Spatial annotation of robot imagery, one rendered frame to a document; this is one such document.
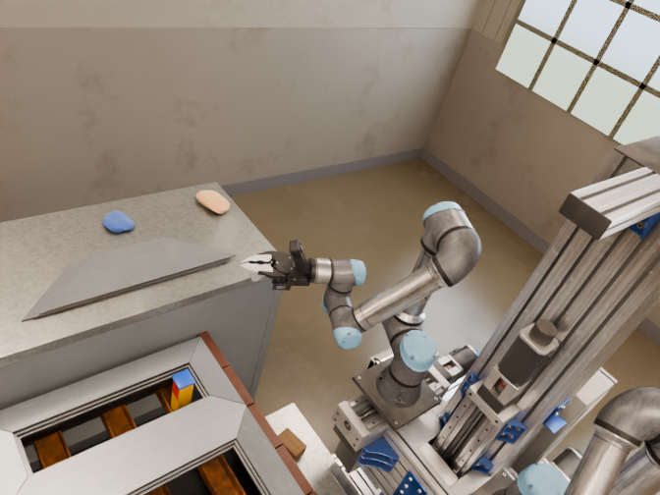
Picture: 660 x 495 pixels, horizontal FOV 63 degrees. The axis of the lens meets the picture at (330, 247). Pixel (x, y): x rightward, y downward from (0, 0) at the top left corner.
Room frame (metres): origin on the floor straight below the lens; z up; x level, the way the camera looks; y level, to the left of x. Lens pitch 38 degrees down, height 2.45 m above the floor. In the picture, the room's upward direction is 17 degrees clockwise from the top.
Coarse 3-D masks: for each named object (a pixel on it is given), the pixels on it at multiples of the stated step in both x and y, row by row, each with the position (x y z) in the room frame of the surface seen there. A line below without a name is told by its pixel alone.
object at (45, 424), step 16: (176, 368) 1.13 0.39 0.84; (144, 384) 1.04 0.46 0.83; (96, 400) 0.92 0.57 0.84; (112, 400) 0.95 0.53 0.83; (64, 416) 0.84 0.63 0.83; (16, 432) 0.75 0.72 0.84; (32, 432) 0.77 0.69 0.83; (224, 448) 0.90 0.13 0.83; (240, 448) 0.92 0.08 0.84; (192, 464) 0.82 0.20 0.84; (160, 480) 0.74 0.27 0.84; (256, 480) 0.84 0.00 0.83
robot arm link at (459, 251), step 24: (456, 240) 1.19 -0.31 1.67; (432, 264) 1.15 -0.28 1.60; (456, 264) 1.14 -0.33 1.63; (408, 288) 1.11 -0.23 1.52; (432, 288) 1.12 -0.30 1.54; (336, 312) 1.10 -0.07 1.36; (360, 312) 1.08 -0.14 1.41; (384, 312) 1.08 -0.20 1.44; (336, 336) 1.04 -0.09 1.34; (360, 336) 1.05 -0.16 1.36
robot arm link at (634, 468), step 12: (648, 444) 0.80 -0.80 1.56; (636, 456) 0.81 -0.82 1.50; (648, 456) 0.79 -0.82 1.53; (624, 468) 0.81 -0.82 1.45; (636, 468) 0.79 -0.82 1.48; (648, 468) 0.78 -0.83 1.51; (624, 480) 0.79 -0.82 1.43; (636, 480) 0.78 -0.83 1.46; (648, 480) 0.77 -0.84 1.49; (612, 492) 0.79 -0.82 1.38; (624, 492) 0.77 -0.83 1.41; (636, 492) 0.77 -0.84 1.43; (648, 492) 0.76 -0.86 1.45
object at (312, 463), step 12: (288, 408) 1.22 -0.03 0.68; (276, 420) 1.15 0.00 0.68; (288, 420) 1.17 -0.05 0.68; (300, 420) 1.18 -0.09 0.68; (276, 432) 1.11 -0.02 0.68; (300, 432) 1.14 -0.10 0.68; (312, 432) 1.15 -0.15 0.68; (312, 444) 1.11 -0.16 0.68; (312, 456) 1.06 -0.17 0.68; (324, 456) 1.07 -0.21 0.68; (300, 468) 1.00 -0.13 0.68; (312, 468) 1.01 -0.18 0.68; (324, 468) 1.03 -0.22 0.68; (312, 480) 0.97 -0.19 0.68; (324, 480) 0.98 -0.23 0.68; (336, 480) 1.00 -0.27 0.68; (348, 480) 1.01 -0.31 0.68; (324, 492) 0.94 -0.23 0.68; (336, 492) 0.96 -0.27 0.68
